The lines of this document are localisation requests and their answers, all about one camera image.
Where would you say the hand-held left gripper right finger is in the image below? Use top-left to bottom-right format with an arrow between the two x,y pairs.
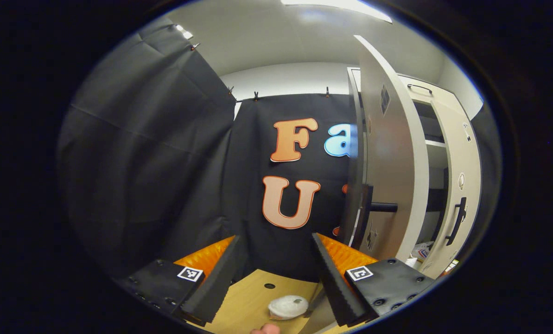
310,233 -> 443,328

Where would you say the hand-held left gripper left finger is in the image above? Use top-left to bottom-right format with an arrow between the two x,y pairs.
112,235 -> 243,328

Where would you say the white canvas shoe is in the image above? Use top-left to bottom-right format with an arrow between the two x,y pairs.
412,241 -> 433,263

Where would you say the white shoe cabinet door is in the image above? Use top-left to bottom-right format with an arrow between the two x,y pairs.
341,35 -> 430,265
418,100 -> 483,279

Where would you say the white shoe cabinet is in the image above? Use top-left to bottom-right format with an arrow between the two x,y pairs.
347,67 -> 462,274

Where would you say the long ceiling light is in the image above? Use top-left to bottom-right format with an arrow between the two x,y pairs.
281,0 -> 393,24

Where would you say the black door handle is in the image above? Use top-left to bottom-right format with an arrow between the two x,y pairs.
352,184 -> 399,251
445,197 -> 468,246

